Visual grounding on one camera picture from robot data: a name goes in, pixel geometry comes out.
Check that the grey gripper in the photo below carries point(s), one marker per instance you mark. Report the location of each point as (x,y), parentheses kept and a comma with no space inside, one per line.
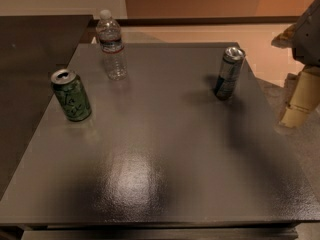
(309,39)

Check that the clear plastic water bottle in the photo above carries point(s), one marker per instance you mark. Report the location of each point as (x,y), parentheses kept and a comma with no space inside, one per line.
(112,46)

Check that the slim silver energy drink can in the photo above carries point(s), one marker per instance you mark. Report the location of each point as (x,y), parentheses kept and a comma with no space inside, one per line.
(231,65)

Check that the green soda can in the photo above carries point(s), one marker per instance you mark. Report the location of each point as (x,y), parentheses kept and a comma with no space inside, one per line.
(71,95)

